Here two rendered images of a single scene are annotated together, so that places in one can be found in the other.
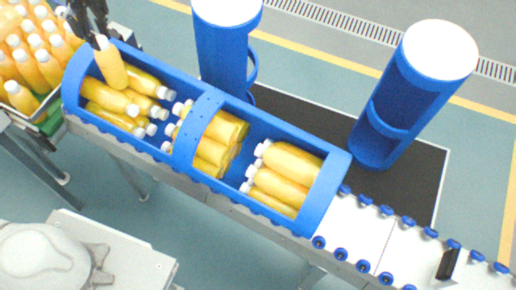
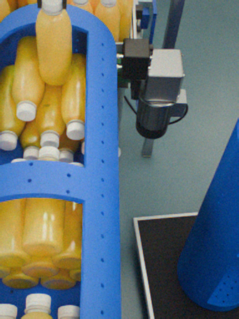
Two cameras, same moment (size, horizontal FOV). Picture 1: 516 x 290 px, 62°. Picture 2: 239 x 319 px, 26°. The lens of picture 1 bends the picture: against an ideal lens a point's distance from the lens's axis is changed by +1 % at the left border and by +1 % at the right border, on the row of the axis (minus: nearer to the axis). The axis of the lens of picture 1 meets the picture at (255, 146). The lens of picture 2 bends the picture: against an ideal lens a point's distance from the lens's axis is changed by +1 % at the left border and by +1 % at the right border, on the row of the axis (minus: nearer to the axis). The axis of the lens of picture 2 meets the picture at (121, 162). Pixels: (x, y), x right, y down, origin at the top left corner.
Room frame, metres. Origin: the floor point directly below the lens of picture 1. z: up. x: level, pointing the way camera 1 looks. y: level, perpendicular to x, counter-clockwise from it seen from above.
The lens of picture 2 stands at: (0.48, -0.29, 1.99)
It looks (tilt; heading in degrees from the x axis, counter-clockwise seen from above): 57 degrees down; 59
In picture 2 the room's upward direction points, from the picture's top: 8 degrees clockwise
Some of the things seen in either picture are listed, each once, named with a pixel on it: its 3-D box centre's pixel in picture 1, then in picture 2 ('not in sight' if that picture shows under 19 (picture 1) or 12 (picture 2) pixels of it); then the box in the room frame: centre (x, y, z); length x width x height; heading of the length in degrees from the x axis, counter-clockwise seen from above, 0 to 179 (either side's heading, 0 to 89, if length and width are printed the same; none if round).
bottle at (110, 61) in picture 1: (110, 64); (54, 42); (0.73, 0.45, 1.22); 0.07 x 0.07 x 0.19
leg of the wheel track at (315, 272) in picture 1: (312, 276); not in sight; (0.32, -0.31, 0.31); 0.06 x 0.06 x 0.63; 66
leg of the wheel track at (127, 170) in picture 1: (131, 176); not in sight; (0.71, 0.59, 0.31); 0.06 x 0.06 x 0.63; 66
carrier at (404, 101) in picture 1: (398, 109); not in sight; (1.07, -0.65, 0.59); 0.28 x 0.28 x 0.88
